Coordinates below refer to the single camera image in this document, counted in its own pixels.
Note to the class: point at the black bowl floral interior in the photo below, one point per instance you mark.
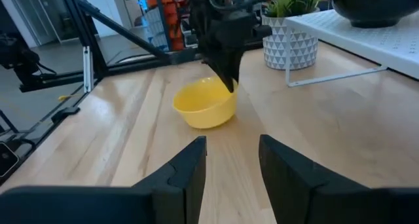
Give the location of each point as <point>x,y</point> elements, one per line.
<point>373,8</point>

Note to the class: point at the black device on stand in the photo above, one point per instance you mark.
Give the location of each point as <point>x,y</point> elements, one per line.
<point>19,60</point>

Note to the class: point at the yellow plastic bowl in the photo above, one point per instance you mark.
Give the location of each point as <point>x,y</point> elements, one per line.
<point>203,109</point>

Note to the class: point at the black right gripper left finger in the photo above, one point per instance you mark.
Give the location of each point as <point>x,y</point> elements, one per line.
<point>163,197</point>

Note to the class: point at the grey triangle-pattern plant pot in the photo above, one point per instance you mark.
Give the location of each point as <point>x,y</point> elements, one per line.
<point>288,50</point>

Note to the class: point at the silver metal bracket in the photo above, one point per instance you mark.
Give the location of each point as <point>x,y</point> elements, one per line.
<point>87,70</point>

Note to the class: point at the black table clamp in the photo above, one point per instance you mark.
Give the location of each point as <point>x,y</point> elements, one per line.
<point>65,114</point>

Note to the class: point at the orange storage bin rack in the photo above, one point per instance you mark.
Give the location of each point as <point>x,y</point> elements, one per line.
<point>170,11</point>

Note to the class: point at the black flat device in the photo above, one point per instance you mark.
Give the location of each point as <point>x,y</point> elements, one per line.
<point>6,160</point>

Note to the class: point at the small yellow tag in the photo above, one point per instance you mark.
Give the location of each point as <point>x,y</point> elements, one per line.
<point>63,98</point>

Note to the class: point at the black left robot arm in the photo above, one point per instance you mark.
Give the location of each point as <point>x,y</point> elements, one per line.
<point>203,1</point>

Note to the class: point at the white perforated metal shelf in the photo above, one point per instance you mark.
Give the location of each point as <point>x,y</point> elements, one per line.
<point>376,40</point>

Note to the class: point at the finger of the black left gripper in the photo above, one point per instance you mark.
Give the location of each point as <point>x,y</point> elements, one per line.
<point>224,70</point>
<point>236,63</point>

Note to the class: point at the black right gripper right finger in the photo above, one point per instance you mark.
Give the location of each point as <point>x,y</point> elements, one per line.
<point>294,191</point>

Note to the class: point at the green artificial succulent plant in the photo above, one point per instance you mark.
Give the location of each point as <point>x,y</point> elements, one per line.
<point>294,1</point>

